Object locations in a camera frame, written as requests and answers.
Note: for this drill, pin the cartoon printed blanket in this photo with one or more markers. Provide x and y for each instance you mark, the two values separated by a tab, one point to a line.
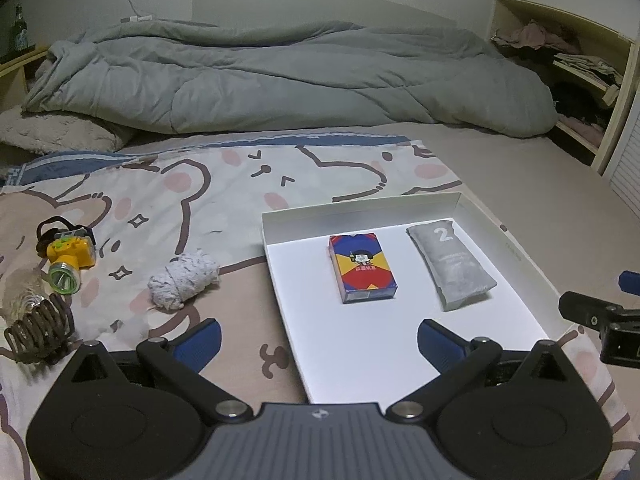
225	185

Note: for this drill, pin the white cardboard box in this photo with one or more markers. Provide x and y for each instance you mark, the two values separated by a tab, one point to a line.
310	320

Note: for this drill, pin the beige folded clothes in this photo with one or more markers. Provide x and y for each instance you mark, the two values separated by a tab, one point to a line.
590	65

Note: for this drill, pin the grey fabric pouch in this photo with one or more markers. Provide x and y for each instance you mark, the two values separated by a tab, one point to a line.
455	265

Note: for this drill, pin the pink folded clothes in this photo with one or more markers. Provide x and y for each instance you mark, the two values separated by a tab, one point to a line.
582	130

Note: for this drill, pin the wooden bedside shelf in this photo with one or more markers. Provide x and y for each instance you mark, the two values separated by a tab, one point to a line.
12	85

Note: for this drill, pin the white blue cloth roll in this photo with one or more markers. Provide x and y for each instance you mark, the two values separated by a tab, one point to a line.
182	280

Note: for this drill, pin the yellow headlamp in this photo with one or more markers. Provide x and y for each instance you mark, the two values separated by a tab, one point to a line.
72	255

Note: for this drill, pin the dark bottle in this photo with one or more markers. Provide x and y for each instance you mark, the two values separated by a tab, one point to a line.
19	30

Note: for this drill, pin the pink clothes pile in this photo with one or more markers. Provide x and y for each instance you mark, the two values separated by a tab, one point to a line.
530	35

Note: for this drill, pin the colourful card box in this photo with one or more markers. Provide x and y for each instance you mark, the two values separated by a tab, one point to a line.
362	267

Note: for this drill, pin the brown hair claw clip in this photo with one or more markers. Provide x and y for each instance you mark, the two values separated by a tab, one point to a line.
40	327

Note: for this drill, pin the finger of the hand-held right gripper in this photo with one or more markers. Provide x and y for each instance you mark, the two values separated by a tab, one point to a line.
630	281
587	309

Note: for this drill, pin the grey duvet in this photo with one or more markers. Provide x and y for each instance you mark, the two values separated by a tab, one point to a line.
300	75

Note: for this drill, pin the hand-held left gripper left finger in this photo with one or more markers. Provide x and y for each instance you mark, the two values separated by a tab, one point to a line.
200	345

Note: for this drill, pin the white louvered door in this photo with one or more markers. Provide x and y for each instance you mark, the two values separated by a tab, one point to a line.
627	170

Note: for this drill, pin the fluffy beige pillow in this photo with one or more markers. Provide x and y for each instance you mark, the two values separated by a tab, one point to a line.
50	132

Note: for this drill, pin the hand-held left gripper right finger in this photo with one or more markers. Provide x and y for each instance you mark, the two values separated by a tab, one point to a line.
440	345

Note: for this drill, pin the wooden wardrobe shelf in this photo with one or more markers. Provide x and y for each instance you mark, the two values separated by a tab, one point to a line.
612	125

